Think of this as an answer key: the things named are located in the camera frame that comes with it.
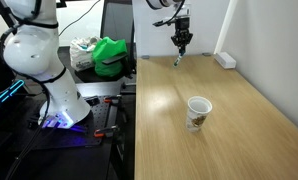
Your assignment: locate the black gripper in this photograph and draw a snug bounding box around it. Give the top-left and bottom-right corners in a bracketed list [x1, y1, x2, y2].
[171, 17, 193, 56]

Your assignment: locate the blue marker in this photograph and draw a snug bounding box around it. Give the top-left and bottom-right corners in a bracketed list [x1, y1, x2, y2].
[173, 54, 183, 67]

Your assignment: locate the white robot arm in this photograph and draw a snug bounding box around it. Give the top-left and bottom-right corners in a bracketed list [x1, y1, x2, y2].
[0, 0, 91, 129]

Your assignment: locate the white box on table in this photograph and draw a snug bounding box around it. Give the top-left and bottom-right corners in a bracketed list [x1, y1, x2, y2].
[215, 52, 236, 69]

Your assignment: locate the white patterned paper cup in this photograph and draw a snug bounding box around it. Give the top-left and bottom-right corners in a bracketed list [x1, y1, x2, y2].
[186, 96, 213, 132]

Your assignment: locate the black office chair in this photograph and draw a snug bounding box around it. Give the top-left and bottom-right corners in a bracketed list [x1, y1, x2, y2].
[100, 0, 136, 73]

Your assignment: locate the green plastic bag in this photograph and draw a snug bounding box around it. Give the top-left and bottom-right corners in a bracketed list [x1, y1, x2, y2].
[92, 37, 127, 77]

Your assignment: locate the orange black clamp far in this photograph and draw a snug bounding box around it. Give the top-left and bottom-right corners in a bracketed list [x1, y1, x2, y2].
[103, 95, 122, 103]

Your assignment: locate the orange black clamp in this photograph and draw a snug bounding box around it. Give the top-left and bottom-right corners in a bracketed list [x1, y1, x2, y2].
[93, 125, 120, 138]
[103, 95, 122, 103]

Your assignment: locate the white plastic bag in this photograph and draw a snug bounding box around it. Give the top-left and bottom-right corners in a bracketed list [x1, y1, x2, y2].
[69, 36, 100, 71]

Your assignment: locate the orange black clamp near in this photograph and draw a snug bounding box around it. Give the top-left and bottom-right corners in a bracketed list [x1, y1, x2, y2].
[93, 125, 120, 138]

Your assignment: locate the cyan lit computer case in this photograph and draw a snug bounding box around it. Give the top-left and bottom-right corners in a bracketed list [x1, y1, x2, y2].
[0, 80, 25, 105]

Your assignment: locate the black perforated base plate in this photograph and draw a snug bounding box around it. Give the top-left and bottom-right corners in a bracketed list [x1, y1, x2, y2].
[10, 96, 116, 151]

